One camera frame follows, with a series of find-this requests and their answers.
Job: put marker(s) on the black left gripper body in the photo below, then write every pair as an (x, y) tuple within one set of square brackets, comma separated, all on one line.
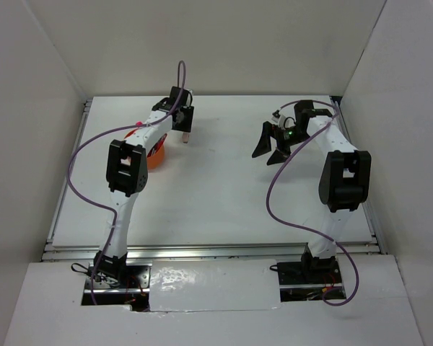
[(187, 120)]

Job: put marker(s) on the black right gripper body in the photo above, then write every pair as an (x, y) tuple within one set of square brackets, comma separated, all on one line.
[(287, 138)]

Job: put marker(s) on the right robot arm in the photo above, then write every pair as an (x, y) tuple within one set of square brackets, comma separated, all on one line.
[(344, 181)]

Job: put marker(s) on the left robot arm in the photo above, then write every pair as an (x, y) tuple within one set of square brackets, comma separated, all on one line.
[(127, 174)]

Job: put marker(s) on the orange round organizer container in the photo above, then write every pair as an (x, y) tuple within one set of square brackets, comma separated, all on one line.
[(156, 156)]

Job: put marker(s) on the white foil cover sheet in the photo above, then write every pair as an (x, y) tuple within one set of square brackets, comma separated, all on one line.
[(213, 285)]

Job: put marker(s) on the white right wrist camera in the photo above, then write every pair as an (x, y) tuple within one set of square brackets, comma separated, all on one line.
[(279, 119)]

